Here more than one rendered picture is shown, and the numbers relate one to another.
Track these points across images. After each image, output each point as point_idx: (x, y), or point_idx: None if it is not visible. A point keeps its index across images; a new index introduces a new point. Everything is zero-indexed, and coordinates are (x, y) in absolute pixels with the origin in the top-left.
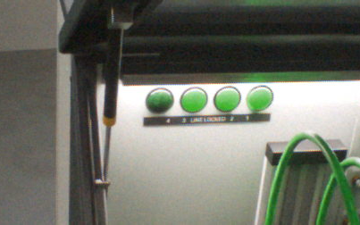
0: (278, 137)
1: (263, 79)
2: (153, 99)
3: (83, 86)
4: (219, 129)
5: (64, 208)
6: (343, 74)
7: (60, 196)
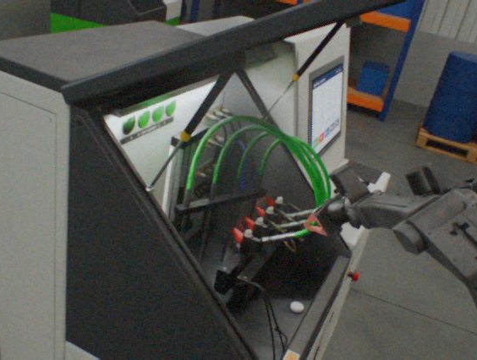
0: (175, 131)
1: (180, 93)
2: (128, 124)
3: (101, 125)
4: (152, 135)
5: (41, 236)
6: (208, 80)
7: (9, 233)
